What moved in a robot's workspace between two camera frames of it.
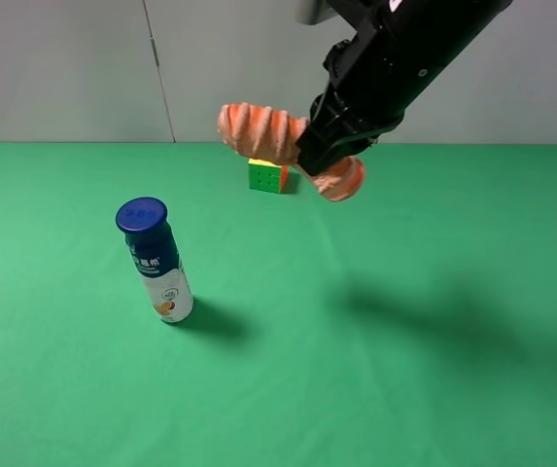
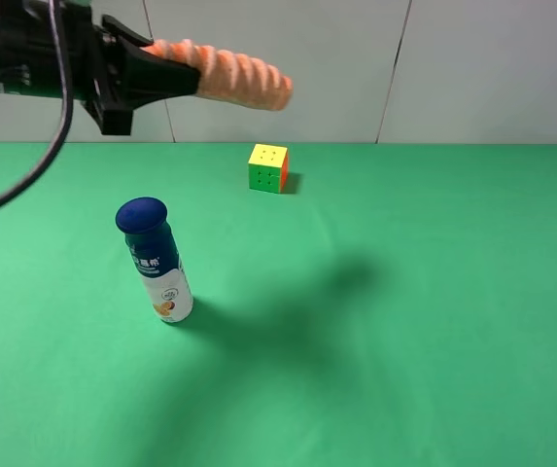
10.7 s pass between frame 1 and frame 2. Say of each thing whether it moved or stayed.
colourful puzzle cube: stayed
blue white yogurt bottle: stayed
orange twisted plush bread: moved
